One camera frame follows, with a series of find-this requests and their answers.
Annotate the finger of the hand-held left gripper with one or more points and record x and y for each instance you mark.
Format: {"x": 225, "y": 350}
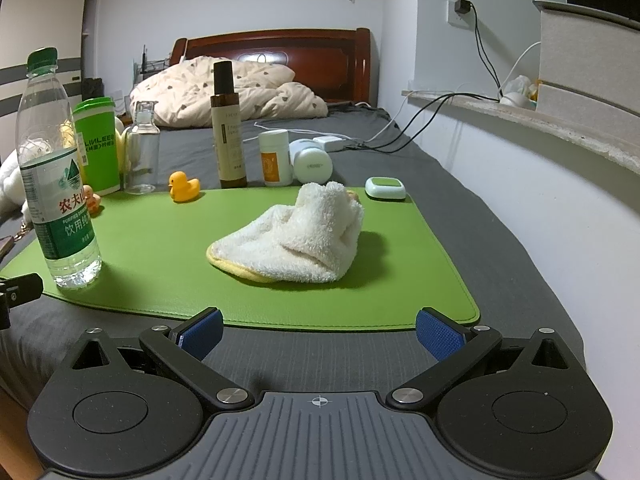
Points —
{"x": 22, "y": 289}

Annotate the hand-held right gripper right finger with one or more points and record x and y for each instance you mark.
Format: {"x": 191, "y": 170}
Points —
{"x": 440, "y": 335}

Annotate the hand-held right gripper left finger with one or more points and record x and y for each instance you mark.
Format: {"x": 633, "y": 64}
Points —
{"x": 202, "y": 335}

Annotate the clear plastic water bottle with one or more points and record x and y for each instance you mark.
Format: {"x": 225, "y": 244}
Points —
{"x": 57, "y": 200}

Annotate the white yellow-edged towel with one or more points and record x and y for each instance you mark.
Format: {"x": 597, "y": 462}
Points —
{"x": 295, "y": 240}

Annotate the green leather mat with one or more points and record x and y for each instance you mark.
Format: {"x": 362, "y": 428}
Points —
{"x": 160, "y": 260}

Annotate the white goose plush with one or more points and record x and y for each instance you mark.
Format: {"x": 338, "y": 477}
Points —
{"x": 10, "y": 180}

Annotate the pink rubber duck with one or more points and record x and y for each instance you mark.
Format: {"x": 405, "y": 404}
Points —
{"x": 92, "y": 202}

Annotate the yellow rubber duck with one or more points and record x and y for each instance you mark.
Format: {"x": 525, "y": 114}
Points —
{"x": 184, "y": 189}

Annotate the small white green case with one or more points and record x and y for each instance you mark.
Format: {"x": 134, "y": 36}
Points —
{"x": 385, "y": 188}

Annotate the green lidded cup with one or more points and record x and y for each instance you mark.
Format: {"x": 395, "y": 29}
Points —
{"x": 97, "y": 150}

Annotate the empty clear glass bottle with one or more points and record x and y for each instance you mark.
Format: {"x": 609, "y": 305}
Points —
{"x": 141, "y": 155}

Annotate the white orange-label pill bottle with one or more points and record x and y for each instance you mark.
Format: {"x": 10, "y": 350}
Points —
{"x": 275, "y": 160}

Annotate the brown spray bottle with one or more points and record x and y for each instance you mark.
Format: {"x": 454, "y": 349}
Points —
{"x": 228, "y": 145}

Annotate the white round jar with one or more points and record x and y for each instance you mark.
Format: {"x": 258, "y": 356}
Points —
{"x": 312, "y": 165}

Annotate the tall black bag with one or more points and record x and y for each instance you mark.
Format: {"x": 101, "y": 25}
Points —
{"x": 92, "y": 89}

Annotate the white power adapter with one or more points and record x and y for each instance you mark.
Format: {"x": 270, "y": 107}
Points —
{"x": 329, "y": 143}

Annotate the stone window sill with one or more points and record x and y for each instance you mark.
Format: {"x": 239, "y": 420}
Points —
{"x": 550, "y": 125}

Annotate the beige heart-print quilt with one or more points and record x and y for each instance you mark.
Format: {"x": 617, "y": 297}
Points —
{"x": 190, "y": 90}

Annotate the white grey-striped wardrobe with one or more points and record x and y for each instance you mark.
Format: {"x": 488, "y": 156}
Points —
{"x": 50, "y": 35}

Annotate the orange white plush toy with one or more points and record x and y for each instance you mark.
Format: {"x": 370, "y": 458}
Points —
{"x": 534, "y": 91}

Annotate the white plastic bag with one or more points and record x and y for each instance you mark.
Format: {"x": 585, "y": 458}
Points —
{"x": 517, "y": 85}

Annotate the dark wooden headboard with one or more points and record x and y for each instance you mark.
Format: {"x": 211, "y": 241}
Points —
{"x": 325, "y": 55}

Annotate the white cardboard box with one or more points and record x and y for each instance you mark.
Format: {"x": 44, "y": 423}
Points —
{"x": 590, "y": 55}

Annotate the black charger plug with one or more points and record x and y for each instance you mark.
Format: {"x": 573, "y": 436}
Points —
{"x": 464, "y": 7}

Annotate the white wall socket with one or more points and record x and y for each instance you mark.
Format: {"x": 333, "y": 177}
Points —
{"x": 452, "y": 19}

